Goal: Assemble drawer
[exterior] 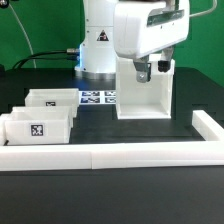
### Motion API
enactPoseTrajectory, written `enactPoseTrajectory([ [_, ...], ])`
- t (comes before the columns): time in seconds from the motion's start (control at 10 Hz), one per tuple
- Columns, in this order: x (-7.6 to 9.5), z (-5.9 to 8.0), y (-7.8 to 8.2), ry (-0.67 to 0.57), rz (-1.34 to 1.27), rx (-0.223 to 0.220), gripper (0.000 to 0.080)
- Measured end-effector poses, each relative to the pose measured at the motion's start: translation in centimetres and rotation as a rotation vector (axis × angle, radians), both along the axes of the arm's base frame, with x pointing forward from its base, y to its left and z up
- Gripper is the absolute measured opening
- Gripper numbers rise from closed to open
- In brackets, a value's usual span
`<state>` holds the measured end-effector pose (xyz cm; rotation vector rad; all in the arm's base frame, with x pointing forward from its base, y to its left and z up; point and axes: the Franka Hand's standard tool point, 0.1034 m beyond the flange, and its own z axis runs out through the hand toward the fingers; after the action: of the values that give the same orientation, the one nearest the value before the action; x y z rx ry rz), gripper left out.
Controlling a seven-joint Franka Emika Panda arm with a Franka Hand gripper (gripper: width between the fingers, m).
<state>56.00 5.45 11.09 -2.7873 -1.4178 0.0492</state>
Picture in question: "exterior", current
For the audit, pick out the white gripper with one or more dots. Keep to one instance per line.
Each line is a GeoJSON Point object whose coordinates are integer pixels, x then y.
{"type": "Point", "coordinates": [142, 28]}

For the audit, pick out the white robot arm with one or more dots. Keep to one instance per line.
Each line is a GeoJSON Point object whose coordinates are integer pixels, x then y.
{"type": "Point", "coordinates": [97, 56]}

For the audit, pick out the white right fence wall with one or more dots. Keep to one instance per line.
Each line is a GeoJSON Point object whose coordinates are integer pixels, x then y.
{"type": "Point", "coordinates": [206, 126]}

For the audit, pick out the white drawer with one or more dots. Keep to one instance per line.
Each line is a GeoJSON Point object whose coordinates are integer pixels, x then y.
{"type": "Point", "coordinates": [39, 125]}
{"type": "Point", "coordinates": [54, 97]}

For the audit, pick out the white drawer cabinet box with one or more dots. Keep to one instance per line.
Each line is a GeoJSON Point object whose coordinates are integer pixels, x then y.
{"type": "Point", "coordinates": [149, 100]}

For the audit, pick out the white front fence wall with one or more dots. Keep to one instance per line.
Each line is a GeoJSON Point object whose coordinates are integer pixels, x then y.
{"type": "Point", "coordinates": [111, 156]}

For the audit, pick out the fiducial marker sheet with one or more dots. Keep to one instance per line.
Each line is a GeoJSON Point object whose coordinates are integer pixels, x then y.
{"type": "Point", "coordinates": [97, 97]}

